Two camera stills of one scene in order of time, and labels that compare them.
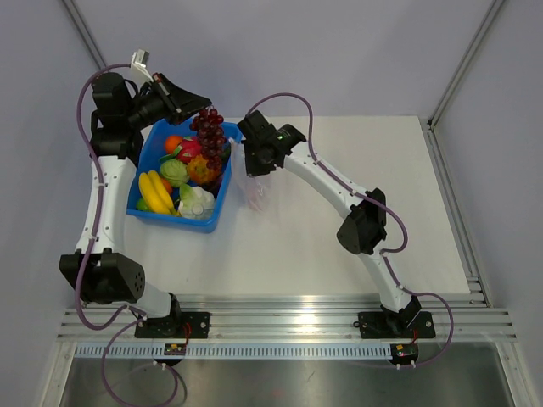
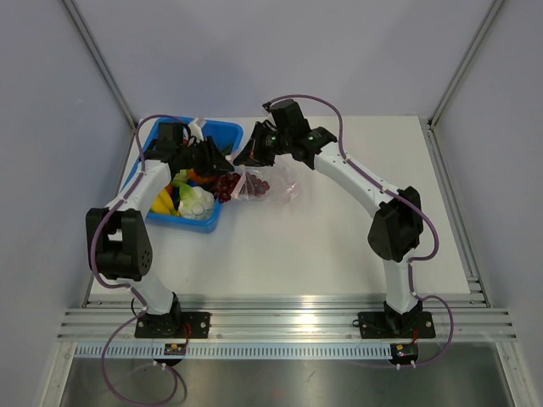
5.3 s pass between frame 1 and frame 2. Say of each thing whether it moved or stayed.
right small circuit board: stayed
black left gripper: moved
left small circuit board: stayed
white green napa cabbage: stayed
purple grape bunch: moved
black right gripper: moved
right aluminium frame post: stayed
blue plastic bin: stayed
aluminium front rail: stayed
